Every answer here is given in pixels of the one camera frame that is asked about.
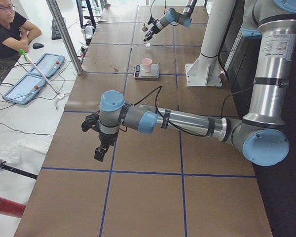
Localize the seated person black shirt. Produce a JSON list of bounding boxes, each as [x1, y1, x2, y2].
[[0, 0, 41, 80]]

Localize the aluminium frame post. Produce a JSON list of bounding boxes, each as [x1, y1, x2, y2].
[[46, 0, 83, 75]]

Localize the glass sauce bottle metal spout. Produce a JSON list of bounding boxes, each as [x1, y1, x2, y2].
[[142, 23, 148, 32]]

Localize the black keyboard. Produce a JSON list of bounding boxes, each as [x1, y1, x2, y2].
[[51, 19, 62, 40]]

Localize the blue teach pendant near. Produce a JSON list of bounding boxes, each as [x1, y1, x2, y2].
[[2, 74, 46, 105]]

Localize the silver digital kitchen scale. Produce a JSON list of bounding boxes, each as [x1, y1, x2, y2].
[[133, 63, 160, 80]]

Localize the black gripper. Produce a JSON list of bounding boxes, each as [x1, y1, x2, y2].
[[94, 132, 117, 162], [144, 20, 163, 42]]

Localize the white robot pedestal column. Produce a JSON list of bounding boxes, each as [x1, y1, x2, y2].
[[185, 0, 236, 87]]

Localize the grabber stick green handle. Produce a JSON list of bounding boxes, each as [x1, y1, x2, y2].
[[19, 49, 70, 110]]

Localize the blue teach pendant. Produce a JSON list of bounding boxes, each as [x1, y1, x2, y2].
[[2, 74, 46, 105], [36, 53, 65, 79]]

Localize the black computer mouse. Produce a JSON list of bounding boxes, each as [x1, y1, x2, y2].
[[33, 42, 44, 49]]

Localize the pink paper cup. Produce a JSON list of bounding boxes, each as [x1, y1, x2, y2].
[[142, 58, 152, 73]]

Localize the red cylinder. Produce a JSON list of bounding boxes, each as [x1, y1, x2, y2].
[[0, 197, 26, 218]]

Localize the brown paper table cover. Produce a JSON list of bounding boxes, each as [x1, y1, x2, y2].
[[13, 4, 274, 237]]

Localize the black tripod clamp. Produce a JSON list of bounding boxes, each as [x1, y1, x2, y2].
[[0, 159, 38, 180]]

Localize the blue teach pendant far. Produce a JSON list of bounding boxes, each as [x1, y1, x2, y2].
[[36, 53, 65, 79]]

